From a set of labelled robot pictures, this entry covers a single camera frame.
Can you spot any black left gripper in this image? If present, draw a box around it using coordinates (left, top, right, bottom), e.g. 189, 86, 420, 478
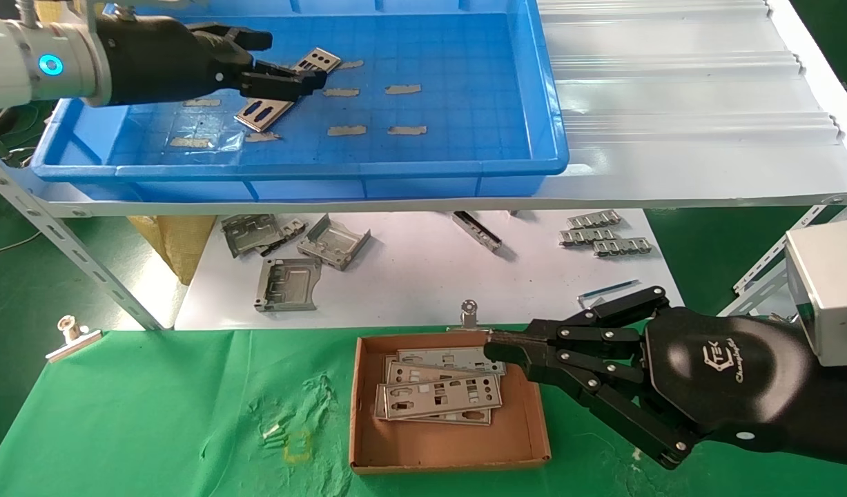
95, 14, 327, 108

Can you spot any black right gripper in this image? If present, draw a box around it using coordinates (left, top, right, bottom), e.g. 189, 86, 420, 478
485, 286, 847, 471

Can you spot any silver slotted shield plate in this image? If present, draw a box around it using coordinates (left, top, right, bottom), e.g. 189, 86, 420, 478
235, 47, 342, 133
375, 377, 504, 422
384, 355, 501, 387
398, 345, 507, 377
375, 407, 493, 427

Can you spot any shallow cardboard box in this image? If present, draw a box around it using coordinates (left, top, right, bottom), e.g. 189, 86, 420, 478
349, 330, 552, 475

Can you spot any grey metal tray part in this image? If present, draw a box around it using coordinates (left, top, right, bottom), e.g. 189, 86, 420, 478
297, 213, 372, 271

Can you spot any blue plastic tray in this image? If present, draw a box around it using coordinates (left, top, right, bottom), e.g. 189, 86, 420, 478
31, 0, 570, 202

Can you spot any thin blue rod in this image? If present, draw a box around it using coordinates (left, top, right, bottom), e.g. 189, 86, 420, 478
578, 280, 641, 302

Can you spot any clear plastic film patch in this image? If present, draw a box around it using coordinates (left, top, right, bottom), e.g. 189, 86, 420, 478
168, 110, 248, 153

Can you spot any silver connector strip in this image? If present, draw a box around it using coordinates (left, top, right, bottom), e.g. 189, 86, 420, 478
593, 237, 655, 257
559, 228, 618, 247
567, 210, 622, 229

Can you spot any silver binder clip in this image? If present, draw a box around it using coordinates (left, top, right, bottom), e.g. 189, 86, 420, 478
447, 300, 494, 333
46, 315, 103, 363

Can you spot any white lower board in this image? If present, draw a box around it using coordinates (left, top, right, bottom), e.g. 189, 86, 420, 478
175, 209, 685, 331

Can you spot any white slotted steel shelf leg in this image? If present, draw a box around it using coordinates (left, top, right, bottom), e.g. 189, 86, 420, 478
0, 142, 165, 331
732, 205, 847, 318

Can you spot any yellow woven sack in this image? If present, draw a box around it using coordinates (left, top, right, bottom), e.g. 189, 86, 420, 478
33, 0, 218, 285

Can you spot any grey stamped metal plate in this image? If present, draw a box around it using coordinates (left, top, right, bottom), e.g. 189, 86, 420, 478
254, 257, 322, 313

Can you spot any green table cloth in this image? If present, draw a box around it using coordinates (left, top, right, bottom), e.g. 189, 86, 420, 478
0, 324, 847, 497

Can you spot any dark metal rail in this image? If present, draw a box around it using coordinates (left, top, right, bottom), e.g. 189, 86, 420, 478
452, 211, 503, 253

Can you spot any grey folded metal bracket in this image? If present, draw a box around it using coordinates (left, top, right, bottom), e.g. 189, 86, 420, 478
221, 214, 286, 258

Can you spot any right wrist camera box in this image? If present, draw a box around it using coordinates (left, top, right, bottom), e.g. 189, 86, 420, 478
784, 220, 847, 368

